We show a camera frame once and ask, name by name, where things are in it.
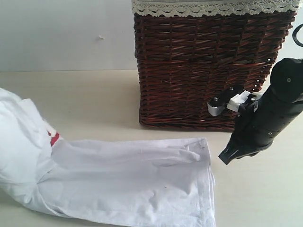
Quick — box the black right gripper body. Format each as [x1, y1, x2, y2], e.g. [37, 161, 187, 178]
[231, 58, 303, 156]

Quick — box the white t-shirt red lettering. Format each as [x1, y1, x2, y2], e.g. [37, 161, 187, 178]
[0, 89, 215, 227]

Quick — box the brown wicker basket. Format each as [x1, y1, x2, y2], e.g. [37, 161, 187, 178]
[134, 10, 296, 131]

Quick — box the lace trimmed basket liner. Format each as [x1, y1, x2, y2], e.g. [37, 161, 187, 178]
[131, 0, 303, 17]

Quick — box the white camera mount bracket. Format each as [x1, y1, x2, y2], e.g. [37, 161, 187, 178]
[226, 90, 262, 113]

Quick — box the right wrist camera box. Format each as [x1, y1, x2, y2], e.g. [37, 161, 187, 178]
[207, 85, 244, 117]

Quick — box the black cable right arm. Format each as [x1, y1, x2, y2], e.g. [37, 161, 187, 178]
[291, 22, 303, 48]

